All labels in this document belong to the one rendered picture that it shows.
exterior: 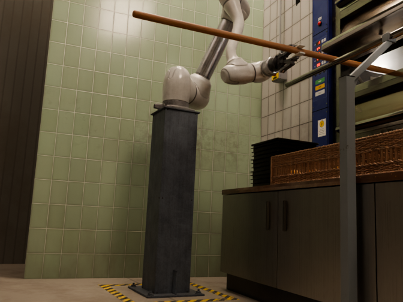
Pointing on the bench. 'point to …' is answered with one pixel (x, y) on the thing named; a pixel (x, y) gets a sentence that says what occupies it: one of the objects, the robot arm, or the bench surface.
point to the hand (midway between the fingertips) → (298, 51)
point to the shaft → (248, 39)
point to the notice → (321, 127)
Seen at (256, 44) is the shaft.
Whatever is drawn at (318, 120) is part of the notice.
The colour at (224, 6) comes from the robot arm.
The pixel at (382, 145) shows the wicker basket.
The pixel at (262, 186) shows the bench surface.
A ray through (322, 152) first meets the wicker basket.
